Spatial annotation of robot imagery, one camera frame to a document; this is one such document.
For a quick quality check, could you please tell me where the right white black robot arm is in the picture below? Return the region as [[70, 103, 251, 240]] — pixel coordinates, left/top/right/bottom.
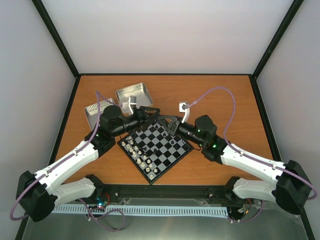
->
[[157, 115, 312, 215]]

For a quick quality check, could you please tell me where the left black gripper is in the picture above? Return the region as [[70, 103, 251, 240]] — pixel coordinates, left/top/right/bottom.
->
[[112, 106, 161, 138]]

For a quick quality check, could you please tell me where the light blue slotted cable duct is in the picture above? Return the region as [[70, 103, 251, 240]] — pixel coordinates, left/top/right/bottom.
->
[[52, 204, 228, 218]]

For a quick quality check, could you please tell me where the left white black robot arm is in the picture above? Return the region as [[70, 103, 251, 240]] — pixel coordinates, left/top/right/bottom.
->
[[14, 105, 160, 222]]

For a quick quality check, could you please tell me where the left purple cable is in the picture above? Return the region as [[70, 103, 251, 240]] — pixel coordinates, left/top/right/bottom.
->
[[9, 90, 126, 231]]

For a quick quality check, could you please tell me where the gold metal tin base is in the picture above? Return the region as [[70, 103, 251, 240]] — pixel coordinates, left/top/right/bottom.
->
[[115, 82, 154, 108]]

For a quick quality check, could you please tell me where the black aluminium frame rail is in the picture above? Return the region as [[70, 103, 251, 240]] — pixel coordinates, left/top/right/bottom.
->
[[93, 184, 241, 203]]

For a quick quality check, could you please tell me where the black and silver chessboard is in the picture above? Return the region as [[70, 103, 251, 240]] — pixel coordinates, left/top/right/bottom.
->
[[117, 120, 194, 185]]

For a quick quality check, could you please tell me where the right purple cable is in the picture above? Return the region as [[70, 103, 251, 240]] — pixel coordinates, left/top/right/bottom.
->
[[186, 86, 318, 223]]

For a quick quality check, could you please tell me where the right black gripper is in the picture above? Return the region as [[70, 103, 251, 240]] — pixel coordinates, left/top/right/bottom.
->
[[156, 115, 205, 147]]

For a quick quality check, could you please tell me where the purple cable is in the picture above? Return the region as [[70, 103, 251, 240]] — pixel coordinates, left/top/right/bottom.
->
[[9, 90, 126, 231], [186, 86, 318, 223]]

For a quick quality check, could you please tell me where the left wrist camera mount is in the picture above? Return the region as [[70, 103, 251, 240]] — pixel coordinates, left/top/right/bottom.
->
[[121, 95, 137, 115]]

